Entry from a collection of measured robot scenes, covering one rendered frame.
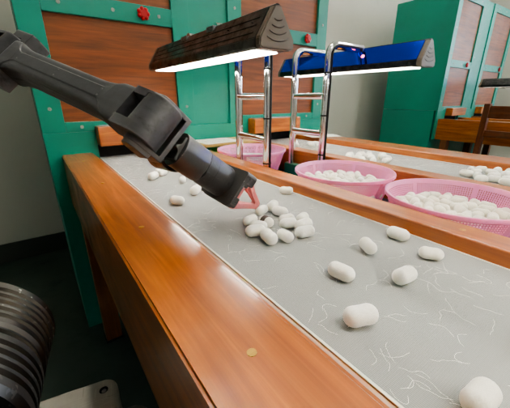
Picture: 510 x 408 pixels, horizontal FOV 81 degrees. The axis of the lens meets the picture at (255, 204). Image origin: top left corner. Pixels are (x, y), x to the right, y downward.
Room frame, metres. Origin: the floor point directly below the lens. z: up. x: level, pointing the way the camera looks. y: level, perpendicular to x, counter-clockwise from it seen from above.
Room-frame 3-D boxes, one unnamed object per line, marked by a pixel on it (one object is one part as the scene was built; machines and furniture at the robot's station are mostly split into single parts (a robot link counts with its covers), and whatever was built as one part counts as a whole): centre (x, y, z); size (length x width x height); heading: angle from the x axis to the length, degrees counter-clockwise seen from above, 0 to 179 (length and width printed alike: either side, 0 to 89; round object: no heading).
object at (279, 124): (1.58, -0.10, 0.83); 0.30 x 0.06 x 0.07; 126
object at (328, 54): (1.13, -0.25, 0.90); 0.20 x 0.19 x 0.45; 36
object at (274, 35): (0.86, 0.14, 1.08); 0.62 x 0.08 x 0.07; 36
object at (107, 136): (1.18, 0.45, 0.83); 0.30 x 0.06 x 0.07; 126
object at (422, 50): (1.18, -0.31, 1.08); 0.62 x 0.08 x 0.07; 36
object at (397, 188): (0.57, -0.41, 0.72); 0.27 x 0.27 x 0.10
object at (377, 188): (0.80, -0.24, 0.72); 0.27 x 0.27 x 0.10
